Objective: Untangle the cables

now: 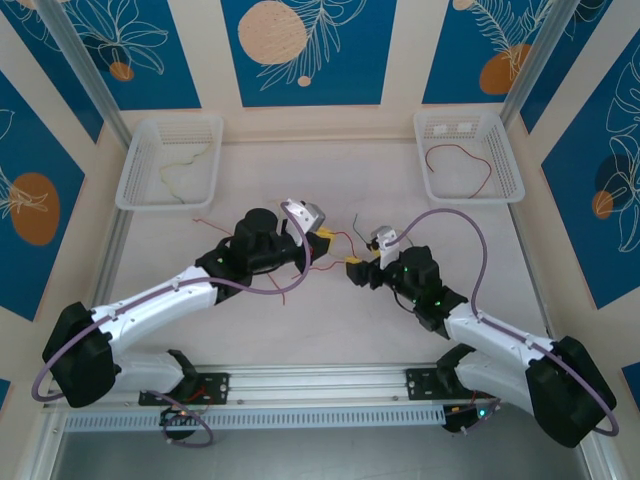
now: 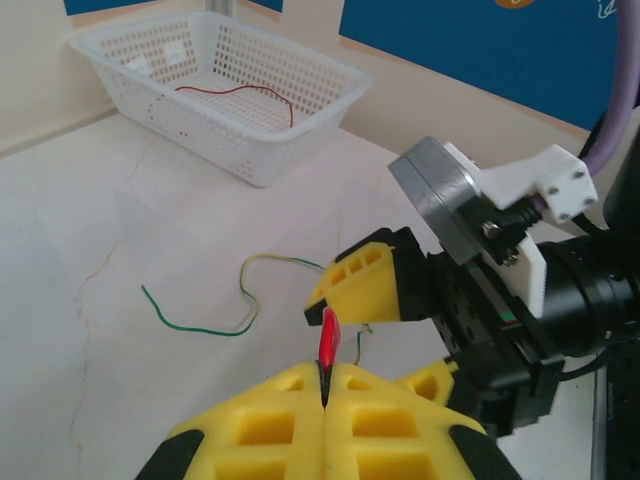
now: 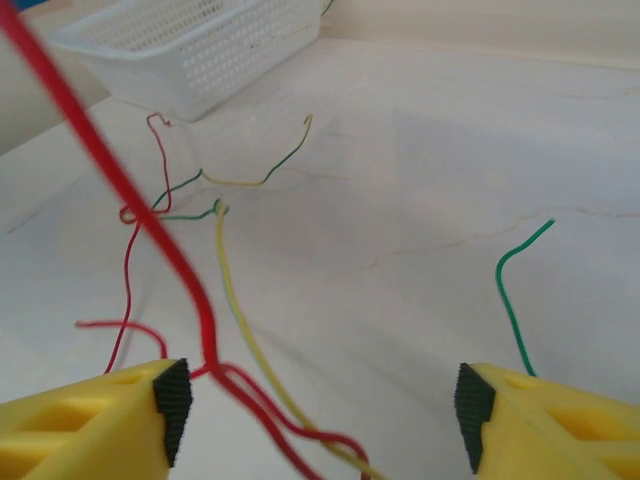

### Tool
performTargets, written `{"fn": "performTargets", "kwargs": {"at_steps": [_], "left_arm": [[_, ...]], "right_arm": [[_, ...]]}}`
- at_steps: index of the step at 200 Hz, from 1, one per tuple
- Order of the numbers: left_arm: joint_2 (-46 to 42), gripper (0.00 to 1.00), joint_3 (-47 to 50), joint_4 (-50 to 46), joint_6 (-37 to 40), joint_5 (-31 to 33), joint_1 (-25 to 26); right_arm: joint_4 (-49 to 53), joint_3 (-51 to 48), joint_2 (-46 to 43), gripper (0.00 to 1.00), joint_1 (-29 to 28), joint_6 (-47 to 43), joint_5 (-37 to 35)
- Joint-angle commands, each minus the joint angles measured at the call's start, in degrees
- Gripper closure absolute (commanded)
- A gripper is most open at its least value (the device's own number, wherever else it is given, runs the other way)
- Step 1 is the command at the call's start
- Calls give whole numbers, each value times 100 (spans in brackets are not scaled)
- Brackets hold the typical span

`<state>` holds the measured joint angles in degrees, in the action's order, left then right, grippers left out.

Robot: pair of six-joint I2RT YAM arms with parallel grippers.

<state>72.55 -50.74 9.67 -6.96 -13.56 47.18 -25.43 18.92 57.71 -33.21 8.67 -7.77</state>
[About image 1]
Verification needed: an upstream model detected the white slotted cable duct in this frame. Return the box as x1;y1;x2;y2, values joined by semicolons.
64;405;446;431

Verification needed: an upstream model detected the white plastic mesh basket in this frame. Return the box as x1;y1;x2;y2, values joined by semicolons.
412;110;526;204
114;114;225;214

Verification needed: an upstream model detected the aluminium frame post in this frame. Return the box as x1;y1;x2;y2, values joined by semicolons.
35;0;126;151
499;0;581;126

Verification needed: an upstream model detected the black controller board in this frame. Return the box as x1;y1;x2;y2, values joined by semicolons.
442;404;496;436
159;407;201;444

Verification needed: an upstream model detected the aluminium side rail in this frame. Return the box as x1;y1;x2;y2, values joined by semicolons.
507;202;554;337
92;207;132;306

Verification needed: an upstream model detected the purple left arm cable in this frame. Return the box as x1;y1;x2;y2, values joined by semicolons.
30;199;314;404

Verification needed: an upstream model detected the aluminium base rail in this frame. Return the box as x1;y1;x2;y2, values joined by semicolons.
107;363;501;407

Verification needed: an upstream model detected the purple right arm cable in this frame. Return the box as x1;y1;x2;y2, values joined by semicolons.
392;208;621;436

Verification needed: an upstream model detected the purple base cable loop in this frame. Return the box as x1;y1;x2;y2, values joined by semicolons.
459;398;502;437
158;389;217;448

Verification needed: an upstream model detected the black mounting plate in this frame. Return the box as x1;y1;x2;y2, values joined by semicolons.
138;372;231;406
405;367;446;401

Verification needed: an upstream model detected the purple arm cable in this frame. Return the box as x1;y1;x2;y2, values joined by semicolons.
392;208;621;436
30;199;314;404

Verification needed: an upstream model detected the yellow-green cable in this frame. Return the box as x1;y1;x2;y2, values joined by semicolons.
319;213;374;262
158;142;214;205

